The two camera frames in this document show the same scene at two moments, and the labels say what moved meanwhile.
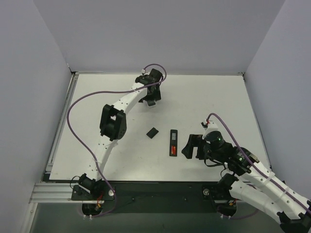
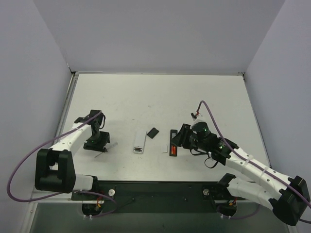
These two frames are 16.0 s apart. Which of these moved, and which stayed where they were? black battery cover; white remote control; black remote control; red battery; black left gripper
Moved: black left gripper; white remote control
Stayed: black battery cover; black remote control; red battery
